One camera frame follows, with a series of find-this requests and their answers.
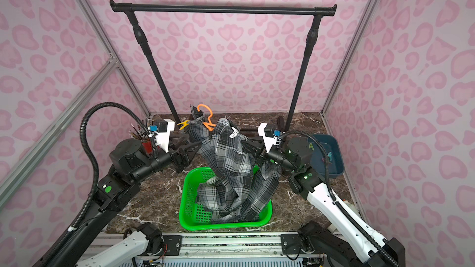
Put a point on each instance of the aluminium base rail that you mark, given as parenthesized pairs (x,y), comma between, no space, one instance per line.
(216,249)

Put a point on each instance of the green plastic basket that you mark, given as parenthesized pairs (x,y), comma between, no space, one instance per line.
(192,215)

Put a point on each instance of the orange plastic hanger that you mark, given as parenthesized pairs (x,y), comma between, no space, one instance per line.
(208,124)

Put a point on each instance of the black clothes rack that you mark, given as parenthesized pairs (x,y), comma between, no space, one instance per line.
(318,13)

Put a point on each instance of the yellow clothespin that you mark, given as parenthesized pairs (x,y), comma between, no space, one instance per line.
(183,125)

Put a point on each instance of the teal plastic tray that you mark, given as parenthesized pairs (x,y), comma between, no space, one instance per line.
(330,144)

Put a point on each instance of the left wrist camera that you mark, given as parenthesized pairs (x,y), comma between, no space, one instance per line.
(161,130)

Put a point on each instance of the white clothespin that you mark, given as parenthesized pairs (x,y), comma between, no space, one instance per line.
(234,132)

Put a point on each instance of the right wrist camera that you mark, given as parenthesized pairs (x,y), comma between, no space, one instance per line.
(270,134)

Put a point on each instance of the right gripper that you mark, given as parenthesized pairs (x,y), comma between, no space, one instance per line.
(260,151)

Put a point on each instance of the black white plaid shirt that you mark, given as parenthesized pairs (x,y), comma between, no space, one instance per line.
(237,193)

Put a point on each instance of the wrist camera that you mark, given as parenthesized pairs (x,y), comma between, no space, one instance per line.
(161,130)
(270,134)

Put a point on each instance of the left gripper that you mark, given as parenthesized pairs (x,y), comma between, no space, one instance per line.
(177,156)

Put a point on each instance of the red pen holder cup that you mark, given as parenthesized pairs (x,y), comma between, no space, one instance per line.
(141,132)

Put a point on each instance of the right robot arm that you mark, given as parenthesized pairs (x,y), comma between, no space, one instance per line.
(305,162)

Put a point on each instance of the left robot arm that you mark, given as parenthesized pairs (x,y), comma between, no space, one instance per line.
(108,196)

